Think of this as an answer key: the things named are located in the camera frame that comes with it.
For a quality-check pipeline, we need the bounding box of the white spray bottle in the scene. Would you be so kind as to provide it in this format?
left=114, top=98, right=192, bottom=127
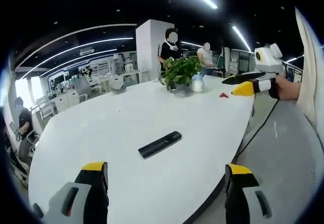
left=191, top=72, right=205, bottom=93

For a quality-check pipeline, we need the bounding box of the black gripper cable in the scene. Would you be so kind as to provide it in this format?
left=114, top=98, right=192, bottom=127
left=234, top=72, right=280, bottom=160

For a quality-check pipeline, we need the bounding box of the grey office chair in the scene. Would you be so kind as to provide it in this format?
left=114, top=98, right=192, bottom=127
left=16, top=129, right=41, bottom=165

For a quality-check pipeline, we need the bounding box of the black remote control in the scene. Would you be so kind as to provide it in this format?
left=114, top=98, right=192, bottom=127
left=138, top=130, right=182, bottom=159

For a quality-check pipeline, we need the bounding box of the person's cream clothing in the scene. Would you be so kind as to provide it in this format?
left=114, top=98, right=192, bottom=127
left=295, top=6, right=324, bottom=136

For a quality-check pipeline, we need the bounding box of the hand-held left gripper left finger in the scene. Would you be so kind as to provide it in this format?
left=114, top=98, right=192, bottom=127
left=43, top=161, right=110, bottom=224

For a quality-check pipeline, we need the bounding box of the white pillar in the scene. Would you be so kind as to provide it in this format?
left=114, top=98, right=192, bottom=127
left=135, top=19, right=176, bottom=84

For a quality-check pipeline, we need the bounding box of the green potted plant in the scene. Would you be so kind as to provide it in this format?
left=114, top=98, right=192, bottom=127
left=158, top=56, right=203, bottom=93

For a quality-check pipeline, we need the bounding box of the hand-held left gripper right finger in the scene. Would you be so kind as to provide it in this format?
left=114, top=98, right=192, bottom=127
left=224, top=163, right=279, bottom=224

